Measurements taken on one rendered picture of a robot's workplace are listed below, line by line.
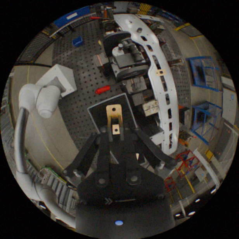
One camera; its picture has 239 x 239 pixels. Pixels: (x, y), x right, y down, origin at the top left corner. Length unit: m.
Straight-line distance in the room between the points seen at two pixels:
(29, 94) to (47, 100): 0.17
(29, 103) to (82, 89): 0.51
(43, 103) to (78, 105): 0.39
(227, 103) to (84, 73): 8.35
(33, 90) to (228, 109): 8.69
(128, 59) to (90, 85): 0.53
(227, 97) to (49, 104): 8.48
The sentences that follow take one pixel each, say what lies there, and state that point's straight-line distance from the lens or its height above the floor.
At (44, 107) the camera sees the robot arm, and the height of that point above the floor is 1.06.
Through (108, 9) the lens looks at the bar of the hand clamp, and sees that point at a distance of 0.54.
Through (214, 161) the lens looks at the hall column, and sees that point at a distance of 7.52.
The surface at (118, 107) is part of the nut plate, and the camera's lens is 0.21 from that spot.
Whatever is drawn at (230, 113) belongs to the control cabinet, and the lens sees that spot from 8.22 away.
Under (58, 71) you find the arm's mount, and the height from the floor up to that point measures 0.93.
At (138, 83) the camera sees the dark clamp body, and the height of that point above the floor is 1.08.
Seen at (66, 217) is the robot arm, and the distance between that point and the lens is 0.31.
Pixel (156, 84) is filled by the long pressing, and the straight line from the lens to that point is 0.49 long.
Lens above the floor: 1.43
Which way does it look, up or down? 68 degrees down
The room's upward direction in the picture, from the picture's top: 168 degrees clockwise
